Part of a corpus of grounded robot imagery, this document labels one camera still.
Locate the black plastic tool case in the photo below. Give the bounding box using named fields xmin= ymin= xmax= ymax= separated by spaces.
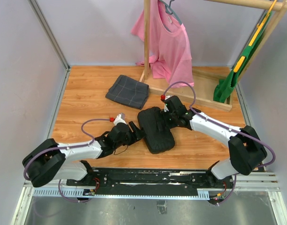
xmin=137 ymin=107 xmax=175 ymax=154

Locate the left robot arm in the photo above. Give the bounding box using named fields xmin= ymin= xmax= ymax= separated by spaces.
xmin=22 ymin=121 xmax=145 ymax=188

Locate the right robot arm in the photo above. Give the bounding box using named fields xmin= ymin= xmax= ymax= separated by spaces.
xmin=160 ymin=95 xmax=267 ymax=188

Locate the wooden clothes rack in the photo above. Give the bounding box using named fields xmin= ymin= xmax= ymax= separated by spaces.
xmin=139 ymin=0 xmax=287 ymax=112

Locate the grey folded cloth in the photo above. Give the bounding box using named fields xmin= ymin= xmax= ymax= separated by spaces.
xmin=106 ymin=75 xmax=149 ymax=110

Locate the green garment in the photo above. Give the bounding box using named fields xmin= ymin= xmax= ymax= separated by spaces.
xmin=213 ymin=11 xmax=272 ymax=103

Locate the pink t-shirt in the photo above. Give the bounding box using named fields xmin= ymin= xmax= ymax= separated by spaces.
xmin=130 ymin=0 xmax=195 ymax=89

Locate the yellow clothes hanger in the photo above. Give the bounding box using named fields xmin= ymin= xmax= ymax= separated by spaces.
xmin=233 ymin=0 xmax=277 ymax=73

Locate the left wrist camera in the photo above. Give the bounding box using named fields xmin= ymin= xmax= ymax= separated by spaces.
xmin=113 ymin=113 xmax=127 ymax=125

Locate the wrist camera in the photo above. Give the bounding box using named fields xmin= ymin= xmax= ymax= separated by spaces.
xmin=113 ymin=113 xmax=127 ymax=125
xmin=163 ymin=95 xmax=173 ymax=112

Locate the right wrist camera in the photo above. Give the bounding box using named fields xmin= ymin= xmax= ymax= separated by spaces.
xmin=163 ymin=95 xmax=173 ymax=112

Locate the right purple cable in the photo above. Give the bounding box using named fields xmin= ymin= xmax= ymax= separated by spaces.
xmin=164 ymin=81 xmax=276 ymax=207

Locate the purple cable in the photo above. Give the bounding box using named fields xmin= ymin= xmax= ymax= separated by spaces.
xmin=24 ymin=118 xmax=111 ymax=203
xmin=164 ymin=81 xmax=276 ymax=207

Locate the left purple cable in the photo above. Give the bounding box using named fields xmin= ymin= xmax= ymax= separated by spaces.
xmin=24 ymin=118 xmax=111 ymax=203

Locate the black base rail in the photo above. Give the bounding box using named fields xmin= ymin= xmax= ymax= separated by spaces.
xmin=66 ymin=168 xmax=233 ymax=198

